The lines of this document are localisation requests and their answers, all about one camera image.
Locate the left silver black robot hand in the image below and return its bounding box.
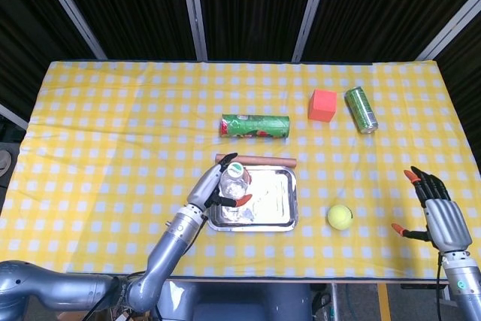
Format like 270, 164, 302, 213
186, 152, 253, 210

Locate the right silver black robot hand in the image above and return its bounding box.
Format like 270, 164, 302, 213
390, 165, 473, 252

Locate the clear plastic bottle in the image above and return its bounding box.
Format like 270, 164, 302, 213
218, 162, 252, 221

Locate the rectangular metal tray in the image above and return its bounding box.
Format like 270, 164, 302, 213
205, 165, 300, 232

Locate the brown wooden rod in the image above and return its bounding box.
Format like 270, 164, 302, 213
215, 153, 298, 167

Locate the green chips tube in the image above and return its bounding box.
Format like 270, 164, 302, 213
219, 113, 292, 140

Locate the yellow tennis ball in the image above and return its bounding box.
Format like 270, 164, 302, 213
327, 204, 355, 230

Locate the yellow white checkered tablecloth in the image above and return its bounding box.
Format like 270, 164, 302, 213
0, 59, 481, 280

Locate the grey robot torso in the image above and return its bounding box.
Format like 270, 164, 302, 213
150, 281, 313, 321

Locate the orange foam cube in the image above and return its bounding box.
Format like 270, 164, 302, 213
307, 89, 337, 123

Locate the green drink can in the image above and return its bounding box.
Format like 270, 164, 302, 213
345, 86, 378, 135

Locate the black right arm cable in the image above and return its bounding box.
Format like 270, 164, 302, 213
434, 255, 445, 321

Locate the white partition post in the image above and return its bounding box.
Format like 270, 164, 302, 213
32, 0, 108, 59
292, 0, 334, 62
179, 0, 208, 62
416, 0, 481, 62

